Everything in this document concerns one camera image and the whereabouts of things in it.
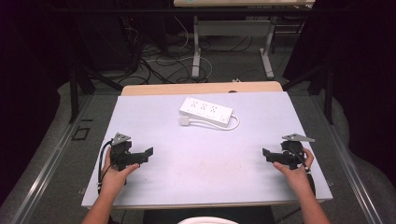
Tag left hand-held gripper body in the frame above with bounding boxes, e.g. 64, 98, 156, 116
109, 133, 140, 172

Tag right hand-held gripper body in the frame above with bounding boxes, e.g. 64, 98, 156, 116
279, 133, 316, 171

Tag white power strip cable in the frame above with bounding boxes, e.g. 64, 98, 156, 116
186, 113, 241, 132

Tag white power strip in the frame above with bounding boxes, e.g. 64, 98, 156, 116
178, 96, 234, 128

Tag person's right hand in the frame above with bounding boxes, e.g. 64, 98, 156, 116
272, 147, 315, 194

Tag person's left hand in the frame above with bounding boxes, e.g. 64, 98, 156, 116
100, 147, 140, 196

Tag person's dark trousers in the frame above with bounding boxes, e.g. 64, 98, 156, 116
142, 204, 276, 224

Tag black metal stand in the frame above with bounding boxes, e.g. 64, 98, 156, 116
68, 60, 124, 124
282, 60, 336, 126

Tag wooden desk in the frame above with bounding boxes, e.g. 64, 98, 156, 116
120, 80, 284, 97

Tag person's white shirt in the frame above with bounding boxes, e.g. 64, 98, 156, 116
177, 216, 240, 224

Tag black curtain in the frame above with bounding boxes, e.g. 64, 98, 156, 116
282, 0, 396, 188
0, 0, 74, 197

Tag beige desk with white legs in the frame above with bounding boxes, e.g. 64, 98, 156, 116
173, 0, 317, 80

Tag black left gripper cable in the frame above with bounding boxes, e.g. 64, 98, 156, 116
97, 140, 114, 194

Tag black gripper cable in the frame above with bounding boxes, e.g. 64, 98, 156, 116
286, 147, 317, 198
97, 140, 114, 194

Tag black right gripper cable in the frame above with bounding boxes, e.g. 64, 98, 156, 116
286, 147, 317, 198

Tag black floor hatch frame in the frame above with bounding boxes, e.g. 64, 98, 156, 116
71, 126, 92, 142

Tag metal floor rail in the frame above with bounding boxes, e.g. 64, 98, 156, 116
310, 95, 385, 224
8, 94, 95, 224

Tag black floor cable bundle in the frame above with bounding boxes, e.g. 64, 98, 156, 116
122, 15, 214, 86

